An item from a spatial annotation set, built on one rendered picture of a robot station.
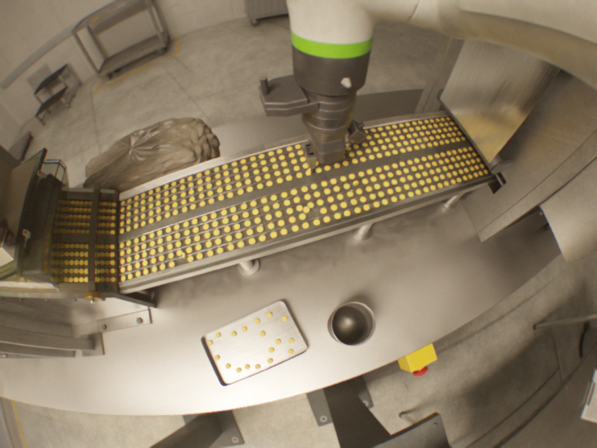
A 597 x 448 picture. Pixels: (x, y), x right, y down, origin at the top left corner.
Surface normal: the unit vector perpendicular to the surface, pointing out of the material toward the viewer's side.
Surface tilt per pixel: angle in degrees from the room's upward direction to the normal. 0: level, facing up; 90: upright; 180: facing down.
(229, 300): 0
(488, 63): 90
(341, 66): 90
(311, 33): 92
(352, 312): 0
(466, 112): 90
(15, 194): 42
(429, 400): 0
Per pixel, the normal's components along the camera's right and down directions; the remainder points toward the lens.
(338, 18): 0.00, 0.97
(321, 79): -0.29, 0.88
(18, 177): 0.62, -0.48
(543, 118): -0.96, 0.28
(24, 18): 0.29, 0.87
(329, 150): 0.26, 0.69
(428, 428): -0.03, -0.40
